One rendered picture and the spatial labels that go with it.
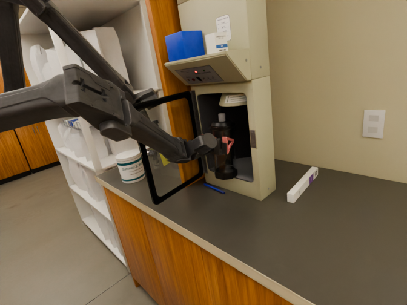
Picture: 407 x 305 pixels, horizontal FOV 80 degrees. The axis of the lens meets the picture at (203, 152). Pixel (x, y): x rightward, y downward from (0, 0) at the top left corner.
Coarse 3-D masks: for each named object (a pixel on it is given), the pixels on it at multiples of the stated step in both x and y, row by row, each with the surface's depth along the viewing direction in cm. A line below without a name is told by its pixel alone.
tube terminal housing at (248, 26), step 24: (192, 0) 89; (216, 0) 81; (240, 0) 75; (264, 0) 80; (192, 24) 92; (240, 24) 78; (264, 24) 82; (240, 48) 81; (264, 48) 84; (264, 72) 86; (264, 96) 88; (264, 120) 91; (264, 144) 93; (264, 168) 96; (240, 192) 105; (264, 192) 98
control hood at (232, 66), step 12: (180, 60) 87; (192, 60) 83; (204, 60) 79; (216, 60) 77; (228, 60) 74; (240, 60) 77; (216, 72) 83; (228, 72) 80; (240, 72) 78; (192, 84) 99
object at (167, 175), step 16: (144, 112) 87; (160, 112) 93; (176, 112) 99; (176, 128) 100; (192, 128) 107; (160, 160) 96; (192, 160) 109; (160, 176) 97; (176, 176) 103; (192, 176) 111; (160, 192) 98
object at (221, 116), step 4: (220, 116) 97; (224, 116) 98; (216, 120) 101; (220, 120) 98; (224, 120) 98; (228, 120) 98; (212, 124) 99; (216, 124) 96; (220, 124) 96; (224, 124) 96; (228, 124) 96; (232, 124) 97
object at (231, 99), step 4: (224, 96) 97; (228, 96) 95; (232, 96) 94; (236, 96) 93; (240, 96) 93; (244, 96) 93; (220, 100) 100; (224, 100) 97; (228, 100) 95; (232, 100) 94; (236, 100) 93; (240, 100) 93; (244, 100) 93; (220, 104) 99; (224, 104) 96; (228, 104) 95; (232, 104) 94; (236, 104) 93; (240, 104) 93; (244, 104) 93
